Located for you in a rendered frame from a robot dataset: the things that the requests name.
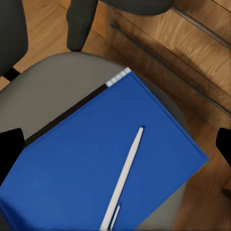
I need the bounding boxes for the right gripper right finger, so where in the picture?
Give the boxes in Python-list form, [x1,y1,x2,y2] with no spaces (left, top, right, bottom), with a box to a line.
[216,128,231,167]

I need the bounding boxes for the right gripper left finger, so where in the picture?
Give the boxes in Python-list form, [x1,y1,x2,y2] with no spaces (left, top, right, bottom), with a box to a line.
[0,128,25,185]

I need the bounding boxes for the swivel chair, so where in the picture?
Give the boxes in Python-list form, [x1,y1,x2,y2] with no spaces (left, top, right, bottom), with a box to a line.
[0,0,190,231]

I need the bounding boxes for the folder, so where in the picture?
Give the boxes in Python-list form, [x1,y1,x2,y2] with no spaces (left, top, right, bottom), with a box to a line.
[0,65,209,231]

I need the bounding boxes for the pen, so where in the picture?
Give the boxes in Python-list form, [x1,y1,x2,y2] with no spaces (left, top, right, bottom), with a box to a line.
[99,127,143,231]

